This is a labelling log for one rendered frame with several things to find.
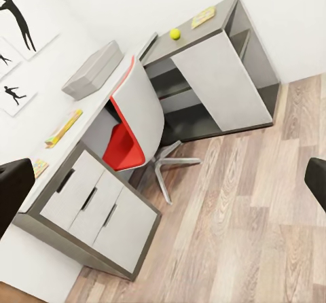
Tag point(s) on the jigsaw puzzle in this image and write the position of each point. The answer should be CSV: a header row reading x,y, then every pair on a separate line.
x,y
203,16
39,166

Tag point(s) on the swivel chair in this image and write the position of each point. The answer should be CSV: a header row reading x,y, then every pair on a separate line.
x,y
134,142

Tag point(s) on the tennis ball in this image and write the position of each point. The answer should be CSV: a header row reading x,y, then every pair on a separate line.
x,y
175,34

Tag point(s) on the desk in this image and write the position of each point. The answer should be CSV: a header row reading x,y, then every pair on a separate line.
x,y
81,206

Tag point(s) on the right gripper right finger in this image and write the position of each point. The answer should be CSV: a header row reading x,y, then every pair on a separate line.
x,y
315,179

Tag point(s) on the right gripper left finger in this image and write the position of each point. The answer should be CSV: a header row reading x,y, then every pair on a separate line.
x,y
16,181

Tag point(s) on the board game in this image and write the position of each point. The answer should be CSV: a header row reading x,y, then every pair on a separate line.
x,y
61,129

